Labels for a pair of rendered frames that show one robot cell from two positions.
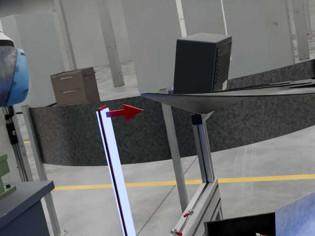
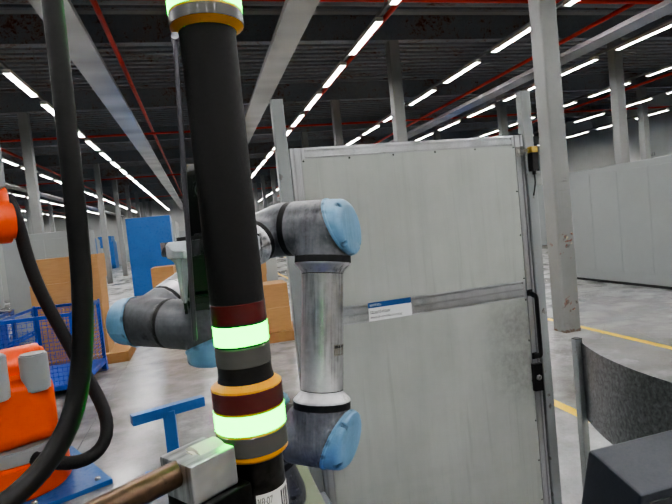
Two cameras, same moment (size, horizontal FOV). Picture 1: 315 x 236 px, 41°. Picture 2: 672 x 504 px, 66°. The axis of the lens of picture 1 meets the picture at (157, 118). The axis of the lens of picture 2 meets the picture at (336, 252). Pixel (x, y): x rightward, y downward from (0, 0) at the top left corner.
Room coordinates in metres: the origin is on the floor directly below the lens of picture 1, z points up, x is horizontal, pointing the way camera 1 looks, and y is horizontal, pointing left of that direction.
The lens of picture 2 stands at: (0.34, -0.54, 1.67)
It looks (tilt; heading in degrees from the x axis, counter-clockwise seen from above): 3 degrees down; 53
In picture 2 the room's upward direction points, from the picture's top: 6 degrees counter-clockwise
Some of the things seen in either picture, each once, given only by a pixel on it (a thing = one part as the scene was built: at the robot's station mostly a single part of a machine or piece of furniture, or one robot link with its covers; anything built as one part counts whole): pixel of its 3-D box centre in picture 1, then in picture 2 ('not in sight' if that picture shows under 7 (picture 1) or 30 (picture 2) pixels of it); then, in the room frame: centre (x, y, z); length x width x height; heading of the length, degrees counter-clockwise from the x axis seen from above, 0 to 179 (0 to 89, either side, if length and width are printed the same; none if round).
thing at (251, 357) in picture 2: not in sight; (243, 352); (0.48, -0.25, 1.60); 0.03 x 0.03 x 0.01
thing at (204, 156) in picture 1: (203, 147); not in sight; (1.11, -0.11, 0.96); 0.03 x 0.03 x 0.20; 69
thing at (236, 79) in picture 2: not in sight; (227, 208); (0.48, -0.25, 1.69); 0.03 x 0.03 x 0.21
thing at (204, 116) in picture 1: (206, 109); not in sight; (1.20, -0.14, 1.04); 0.24 x 0.03 x 0.03; 159
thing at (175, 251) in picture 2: not in sight; (184, 272); (0.52, -0.06, 1.64); 0.09 x 0.03 x 0.06; 57
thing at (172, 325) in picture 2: not in sight; (202, 325); (0.63, 0.19, 1.54); 0.11 x 0.08 x 0.11; 118
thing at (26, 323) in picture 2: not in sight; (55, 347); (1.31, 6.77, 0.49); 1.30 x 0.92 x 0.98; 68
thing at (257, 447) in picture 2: not in sight; (252, 434); (0.48, -0.25, 1.55); 0.04 x 0.04 x 0.01
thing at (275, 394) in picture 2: not in sight; (247, 393); (0.48, -0.25, 1.57); 0.04 x 0.04 x 0.01
